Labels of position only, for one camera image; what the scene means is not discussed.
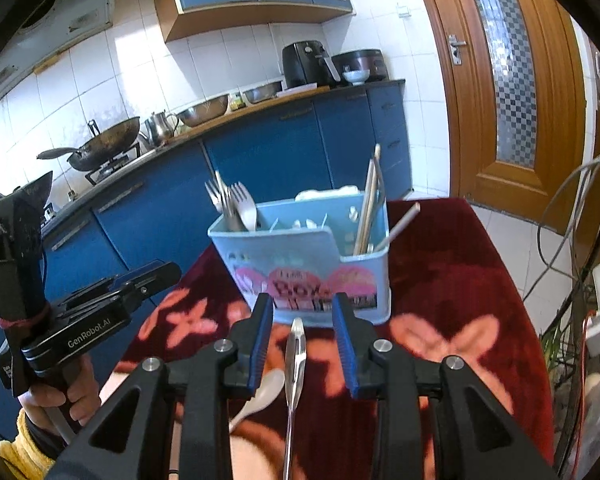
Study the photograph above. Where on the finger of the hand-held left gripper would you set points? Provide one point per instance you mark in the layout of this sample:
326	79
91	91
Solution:
130	275
155	282

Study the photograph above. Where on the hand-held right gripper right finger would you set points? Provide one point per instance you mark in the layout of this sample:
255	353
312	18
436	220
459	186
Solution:
345	345

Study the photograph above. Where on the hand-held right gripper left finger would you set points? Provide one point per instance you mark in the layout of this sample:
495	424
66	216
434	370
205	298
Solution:
260	340

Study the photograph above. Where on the light blue utensil box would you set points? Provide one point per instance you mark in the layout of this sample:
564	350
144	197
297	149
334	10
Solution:
280	255

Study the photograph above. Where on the silver fork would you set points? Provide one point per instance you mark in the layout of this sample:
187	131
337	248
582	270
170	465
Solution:
222	195
244	207
214	197

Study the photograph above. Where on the wooden chopstick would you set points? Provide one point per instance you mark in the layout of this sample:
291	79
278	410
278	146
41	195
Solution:
375	170

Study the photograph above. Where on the person's left forearm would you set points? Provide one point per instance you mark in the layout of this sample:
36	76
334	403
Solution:
25	452

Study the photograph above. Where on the person's left hand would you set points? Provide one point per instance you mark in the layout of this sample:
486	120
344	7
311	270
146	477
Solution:
82	405

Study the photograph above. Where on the white spoon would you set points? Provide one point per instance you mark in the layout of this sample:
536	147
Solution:
267	387

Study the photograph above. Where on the gas stove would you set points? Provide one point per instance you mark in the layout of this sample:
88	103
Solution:
115	165

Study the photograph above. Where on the pale chopstick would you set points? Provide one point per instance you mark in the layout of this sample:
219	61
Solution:
400	225

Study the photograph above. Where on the red floral blanket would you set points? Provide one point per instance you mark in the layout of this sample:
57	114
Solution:
455	270

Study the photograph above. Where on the dark wok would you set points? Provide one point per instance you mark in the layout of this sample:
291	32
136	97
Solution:
105	142

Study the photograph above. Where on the metal kettle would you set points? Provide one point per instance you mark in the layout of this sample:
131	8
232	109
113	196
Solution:
161	127

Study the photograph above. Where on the blue kitchen base cabinets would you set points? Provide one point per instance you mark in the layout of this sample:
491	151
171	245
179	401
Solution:
260	155

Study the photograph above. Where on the large metal colander bowl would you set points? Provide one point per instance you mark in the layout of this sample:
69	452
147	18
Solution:
202	110

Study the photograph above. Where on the small jar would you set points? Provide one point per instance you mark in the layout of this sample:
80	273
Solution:
236	102

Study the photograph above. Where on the small metal bowl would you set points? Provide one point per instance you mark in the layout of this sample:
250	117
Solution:
262	92

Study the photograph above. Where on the wooden door with glass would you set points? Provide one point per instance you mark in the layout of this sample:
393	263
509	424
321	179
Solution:
450	135

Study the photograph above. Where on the range hood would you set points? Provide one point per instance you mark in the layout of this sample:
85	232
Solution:
50	25

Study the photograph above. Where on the cutting board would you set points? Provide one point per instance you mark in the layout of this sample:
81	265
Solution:
302	91

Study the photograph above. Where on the black air fryer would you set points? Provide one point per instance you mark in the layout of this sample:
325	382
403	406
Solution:
305	65

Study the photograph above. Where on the small white bowl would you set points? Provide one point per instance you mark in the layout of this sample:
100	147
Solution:
356	77

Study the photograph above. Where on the wall light switch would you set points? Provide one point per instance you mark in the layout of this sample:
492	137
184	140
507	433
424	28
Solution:
403	10

